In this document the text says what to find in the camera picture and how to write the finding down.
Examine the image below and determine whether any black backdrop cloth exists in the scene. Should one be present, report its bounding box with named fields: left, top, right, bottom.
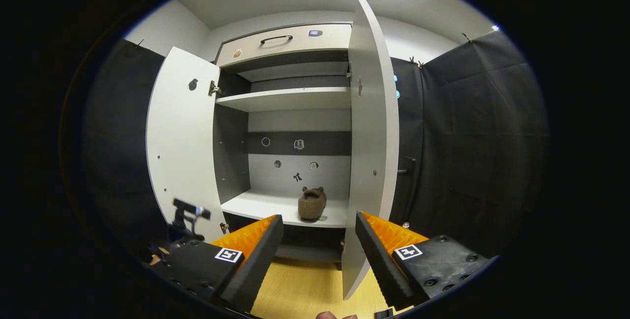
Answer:
left=81, top=29, right=551, bottom=260

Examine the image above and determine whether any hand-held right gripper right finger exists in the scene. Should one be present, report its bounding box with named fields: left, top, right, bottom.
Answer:
left=355, top=211, right=493, bottom=311

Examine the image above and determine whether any white shoe cabinet door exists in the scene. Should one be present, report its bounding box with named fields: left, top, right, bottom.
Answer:
left=146, top=46, right=228, bottom=243
left=341, top=0, right=400, bottom=301

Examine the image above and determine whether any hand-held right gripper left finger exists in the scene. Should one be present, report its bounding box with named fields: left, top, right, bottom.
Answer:
left=150, top=214, right=285, bottom=314

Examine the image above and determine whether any black door handle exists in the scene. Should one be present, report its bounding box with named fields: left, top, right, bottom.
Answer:
left=397, top=156, right=418, bottom=211

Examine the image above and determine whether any white cabinet drawer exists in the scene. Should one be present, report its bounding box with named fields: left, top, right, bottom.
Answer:
left=216, top=24, right=352, bottom=67

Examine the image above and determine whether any brown shoe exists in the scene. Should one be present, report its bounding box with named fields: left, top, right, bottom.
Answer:
left=298, top=186, right=327, bottom=223

